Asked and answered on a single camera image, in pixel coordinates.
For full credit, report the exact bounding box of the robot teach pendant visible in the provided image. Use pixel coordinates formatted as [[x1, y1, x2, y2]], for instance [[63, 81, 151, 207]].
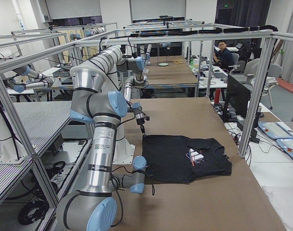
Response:
[[276, 139, 293, 160], [258, 122, 293, 140]]

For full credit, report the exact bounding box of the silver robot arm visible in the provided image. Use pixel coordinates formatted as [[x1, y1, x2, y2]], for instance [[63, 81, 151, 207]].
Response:
[[56, 64, 147, 231], [101, 45, 149, 136]]

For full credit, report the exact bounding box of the black computer monitor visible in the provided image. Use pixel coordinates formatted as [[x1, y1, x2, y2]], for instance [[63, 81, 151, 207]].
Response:
[[222, 75, 251, 122]]

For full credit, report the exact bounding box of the black t-shirt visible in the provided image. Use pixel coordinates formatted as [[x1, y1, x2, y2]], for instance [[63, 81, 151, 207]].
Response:
[[142, 135, 232, 183]]

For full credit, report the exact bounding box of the seated person in dark shirt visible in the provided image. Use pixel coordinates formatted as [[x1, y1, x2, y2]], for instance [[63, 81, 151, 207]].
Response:
[[213, 40, 234, 72]]

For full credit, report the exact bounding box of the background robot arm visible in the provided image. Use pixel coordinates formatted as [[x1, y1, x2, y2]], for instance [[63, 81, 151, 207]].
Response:
[[6, 65, 54, 93]]

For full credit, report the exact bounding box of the aluminium frame cage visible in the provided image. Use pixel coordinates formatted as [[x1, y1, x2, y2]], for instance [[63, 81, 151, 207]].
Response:
[[0, 25, 293, 205]]

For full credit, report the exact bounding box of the striped aluminium workbench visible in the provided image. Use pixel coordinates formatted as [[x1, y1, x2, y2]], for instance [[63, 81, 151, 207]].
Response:
[[0, 100, 94, 217]]

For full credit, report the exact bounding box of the grey office chair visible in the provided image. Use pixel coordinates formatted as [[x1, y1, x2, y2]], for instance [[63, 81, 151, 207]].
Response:
[[242, 57, 283, 110]]

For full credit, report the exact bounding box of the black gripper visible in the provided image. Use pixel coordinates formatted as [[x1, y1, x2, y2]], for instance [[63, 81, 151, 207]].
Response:
[[146, 163, 157, 178], [135, 113, 146, 135]]

